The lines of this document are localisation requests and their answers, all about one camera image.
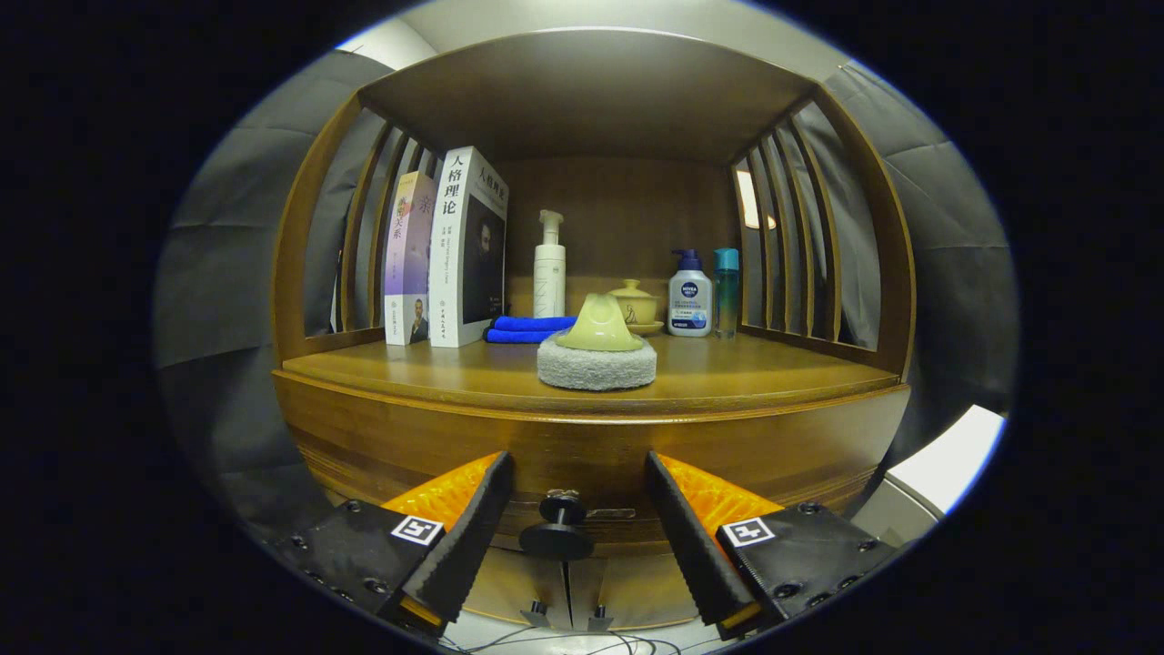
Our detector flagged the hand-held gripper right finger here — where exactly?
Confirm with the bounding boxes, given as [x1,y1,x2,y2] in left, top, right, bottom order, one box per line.
[644,448,910,640]

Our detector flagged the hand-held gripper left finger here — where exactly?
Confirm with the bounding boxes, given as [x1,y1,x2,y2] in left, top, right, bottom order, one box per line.
[273,450,515,638]

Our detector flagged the black drawer knob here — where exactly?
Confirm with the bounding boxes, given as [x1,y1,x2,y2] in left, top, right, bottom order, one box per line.
[519,490,597,561]

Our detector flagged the wooden drawer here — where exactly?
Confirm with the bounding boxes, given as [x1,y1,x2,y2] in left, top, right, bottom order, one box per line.
[273,370,910,556]

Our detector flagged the yellow-handled grey scrub sponge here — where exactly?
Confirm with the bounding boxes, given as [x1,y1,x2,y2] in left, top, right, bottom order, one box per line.
[537,292,658,392]

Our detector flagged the wooden cabinet door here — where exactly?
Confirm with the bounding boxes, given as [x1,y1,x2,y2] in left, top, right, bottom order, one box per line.
[455,544,569,629]
[571,550,719,630]

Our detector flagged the wooden countertop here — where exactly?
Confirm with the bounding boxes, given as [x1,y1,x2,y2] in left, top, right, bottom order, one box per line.
[282,332,901,418]

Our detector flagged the wooden cabinet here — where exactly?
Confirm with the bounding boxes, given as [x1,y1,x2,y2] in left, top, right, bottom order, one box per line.
[271,27,917,630]

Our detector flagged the blue folded cloth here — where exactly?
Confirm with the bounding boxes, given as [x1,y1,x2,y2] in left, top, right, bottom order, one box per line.
[485,315,578,345]

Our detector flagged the white blue-capped lotion bottle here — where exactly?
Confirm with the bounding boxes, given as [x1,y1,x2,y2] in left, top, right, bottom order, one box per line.
[668,249,713,338]

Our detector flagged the yellow lidded tea bowl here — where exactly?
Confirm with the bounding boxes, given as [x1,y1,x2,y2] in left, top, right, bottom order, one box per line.
[607,279,665,336]

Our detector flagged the teal bottle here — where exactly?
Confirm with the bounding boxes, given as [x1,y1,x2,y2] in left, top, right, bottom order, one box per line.
[713,248,741,339]

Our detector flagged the white pump bottle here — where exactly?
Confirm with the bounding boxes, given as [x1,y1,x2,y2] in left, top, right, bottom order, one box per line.
[533,210,567,318]

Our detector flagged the white book with portrait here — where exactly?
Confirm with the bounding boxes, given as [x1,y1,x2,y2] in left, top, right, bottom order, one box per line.
[427,146,509,348]

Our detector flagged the white appliance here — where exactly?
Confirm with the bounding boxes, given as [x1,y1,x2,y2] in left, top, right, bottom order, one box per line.
[850,405,1006,547]

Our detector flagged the purple book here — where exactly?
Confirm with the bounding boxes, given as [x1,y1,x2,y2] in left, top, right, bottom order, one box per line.
[384,171,439,347]

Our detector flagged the black floor cables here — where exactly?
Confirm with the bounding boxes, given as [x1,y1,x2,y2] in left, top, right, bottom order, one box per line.
[436,628,692,655]

